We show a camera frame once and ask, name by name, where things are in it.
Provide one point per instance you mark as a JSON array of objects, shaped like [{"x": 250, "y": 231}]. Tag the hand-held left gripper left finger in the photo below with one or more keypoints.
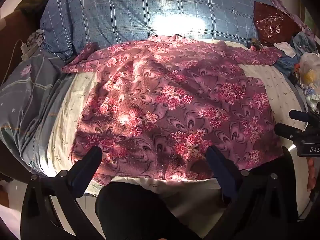
[{"x": 93, "y": 155}]

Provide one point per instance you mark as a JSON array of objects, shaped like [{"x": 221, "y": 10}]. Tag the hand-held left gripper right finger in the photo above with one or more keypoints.
[{"x": 217, "y": 165}]

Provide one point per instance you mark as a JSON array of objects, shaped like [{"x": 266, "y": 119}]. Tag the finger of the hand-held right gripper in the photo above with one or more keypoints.
[
  {"x": 302, "y": 117},
  {"x": 287, "y": 131}
]

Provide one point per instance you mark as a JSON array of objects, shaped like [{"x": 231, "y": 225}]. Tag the pink floral garment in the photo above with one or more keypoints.
[{"x": 175, "y": 92}]

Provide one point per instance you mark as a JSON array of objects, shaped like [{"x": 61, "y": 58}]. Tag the white floral bed sheet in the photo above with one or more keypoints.
[{"x": 275, "y": 85}]

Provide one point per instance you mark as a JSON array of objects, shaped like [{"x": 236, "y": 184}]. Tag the clear plastic bag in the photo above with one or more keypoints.
[{"x": 308, "y": 75}]

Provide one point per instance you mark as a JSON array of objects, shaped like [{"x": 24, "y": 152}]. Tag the blue cloth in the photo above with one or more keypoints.
[{"x": 285, "y": 62}]

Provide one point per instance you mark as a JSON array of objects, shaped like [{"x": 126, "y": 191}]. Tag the person's black trouser leg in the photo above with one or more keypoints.
[{"x": 137, "y": 210}]

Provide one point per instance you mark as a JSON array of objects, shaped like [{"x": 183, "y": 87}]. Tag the white cloth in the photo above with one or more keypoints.
[{"x": 285, "y": 48}]

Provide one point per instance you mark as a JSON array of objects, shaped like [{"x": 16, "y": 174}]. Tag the grey striped quilt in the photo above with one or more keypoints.
[{"x": 25, "y": 92}]

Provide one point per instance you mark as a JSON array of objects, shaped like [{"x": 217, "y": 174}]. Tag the dark red plastic bag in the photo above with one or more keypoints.
[{"x": 270, "y": 22}]

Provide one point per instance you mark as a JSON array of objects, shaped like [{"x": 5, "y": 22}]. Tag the grey crumpled cloth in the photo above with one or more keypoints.
[{"x": 37, "y": 36}]

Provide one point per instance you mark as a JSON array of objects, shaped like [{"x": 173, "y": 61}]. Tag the blue plaid pillow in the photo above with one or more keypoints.
[{"x": 100, "y": 22}]

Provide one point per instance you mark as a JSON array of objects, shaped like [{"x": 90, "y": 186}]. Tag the dark clothing pile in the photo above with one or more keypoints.
[{"x": 30, "y": 7}]

